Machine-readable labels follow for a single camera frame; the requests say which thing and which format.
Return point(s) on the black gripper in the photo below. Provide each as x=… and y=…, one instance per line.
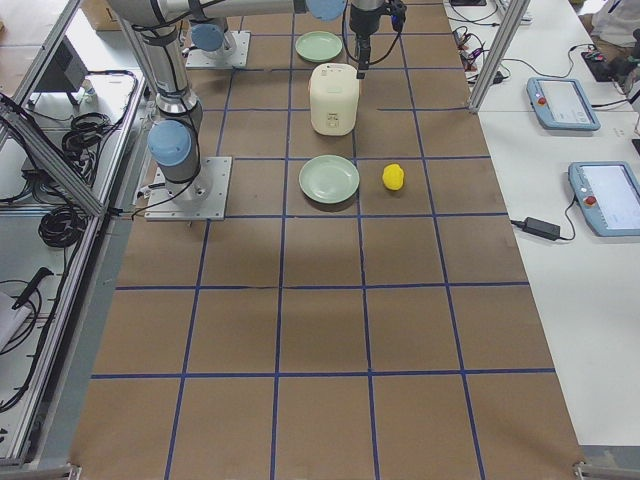
x=362, y=21

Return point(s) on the cream rice cooker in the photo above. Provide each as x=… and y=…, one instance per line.
x=334, y=94

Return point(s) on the far green plate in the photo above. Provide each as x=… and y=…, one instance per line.
x=318, y=46

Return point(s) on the green plate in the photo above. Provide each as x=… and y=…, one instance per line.
x=318, y=46
x=329, y=179

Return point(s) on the yellow toy lemon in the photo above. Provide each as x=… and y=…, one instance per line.
x=393, y=177

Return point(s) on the near green plate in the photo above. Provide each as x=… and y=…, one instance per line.
x=329, y=179

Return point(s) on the upper teach pendant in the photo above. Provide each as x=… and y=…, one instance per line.
x=561, y=104

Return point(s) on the teach pendant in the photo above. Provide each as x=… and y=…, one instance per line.
x=561, y=104
x=608, y=195

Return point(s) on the black power adapter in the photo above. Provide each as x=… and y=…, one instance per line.
x=541, y=229

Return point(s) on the lower teach pendant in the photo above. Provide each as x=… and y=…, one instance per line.
x=608, y=195

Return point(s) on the brown paper table mat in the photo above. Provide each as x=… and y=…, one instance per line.
x=390, y=336

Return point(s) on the black monitor box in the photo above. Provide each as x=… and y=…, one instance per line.
x=65, y=72

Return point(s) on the aluminium frame post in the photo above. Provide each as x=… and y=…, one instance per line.
x=505, y=34

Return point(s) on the aluminium frame rail left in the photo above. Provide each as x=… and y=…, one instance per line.
x=44, y=155

